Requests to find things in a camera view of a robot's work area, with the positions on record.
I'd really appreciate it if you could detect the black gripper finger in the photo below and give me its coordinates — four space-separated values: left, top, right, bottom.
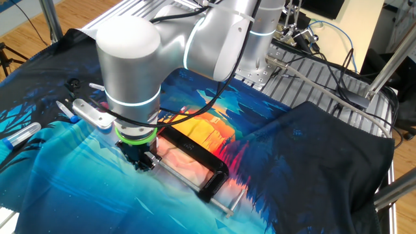
142 149 163 165
120 152 140 166

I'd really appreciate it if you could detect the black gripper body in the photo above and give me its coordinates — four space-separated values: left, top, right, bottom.
116 138 159 163

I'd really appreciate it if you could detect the black white pencil sharpener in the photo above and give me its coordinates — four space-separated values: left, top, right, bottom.
131 162 156 173

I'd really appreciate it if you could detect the red pencil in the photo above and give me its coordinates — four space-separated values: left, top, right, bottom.
168 105 189 126

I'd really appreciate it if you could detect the black C-clamp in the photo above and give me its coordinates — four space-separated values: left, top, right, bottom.
152 125 247 219

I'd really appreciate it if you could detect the landscape print cloth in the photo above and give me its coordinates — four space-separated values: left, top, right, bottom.
0 27 396 234

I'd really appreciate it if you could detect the conical blue-capped tube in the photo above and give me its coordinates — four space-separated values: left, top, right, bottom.
55 99 80 124

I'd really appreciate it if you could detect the large clear blue-capped tube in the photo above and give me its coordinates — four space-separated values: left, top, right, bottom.
2 122 42 151

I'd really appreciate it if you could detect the black tripod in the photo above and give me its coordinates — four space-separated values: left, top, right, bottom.
0 42 30 79

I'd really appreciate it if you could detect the metal articulated clamp stand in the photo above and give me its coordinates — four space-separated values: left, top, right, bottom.
274 0 321 55

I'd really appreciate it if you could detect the black screen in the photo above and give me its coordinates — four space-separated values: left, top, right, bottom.
300 0 346 20

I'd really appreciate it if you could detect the beige desk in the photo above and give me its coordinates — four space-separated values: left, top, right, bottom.
298 0 386 74

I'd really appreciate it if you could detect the green flange ring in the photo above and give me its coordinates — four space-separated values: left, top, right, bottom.
114 126 159 146

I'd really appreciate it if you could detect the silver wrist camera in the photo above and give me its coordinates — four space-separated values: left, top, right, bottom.
71 98 116 130

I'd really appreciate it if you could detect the black camera cable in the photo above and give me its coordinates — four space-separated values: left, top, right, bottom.
66 0 261 129

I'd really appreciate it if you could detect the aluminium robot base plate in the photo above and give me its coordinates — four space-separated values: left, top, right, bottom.
233 44 282 92

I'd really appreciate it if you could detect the aluminium frame post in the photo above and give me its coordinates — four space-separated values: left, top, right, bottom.
363 21 416 101
38 0 64 45
372 167 416 212

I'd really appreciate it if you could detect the thick grey cable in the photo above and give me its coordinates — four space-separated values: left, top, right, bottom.
265 55 393 139

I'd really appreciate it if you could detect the blue cable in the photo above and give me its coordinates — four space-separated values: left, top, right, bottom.
307 19 358 74

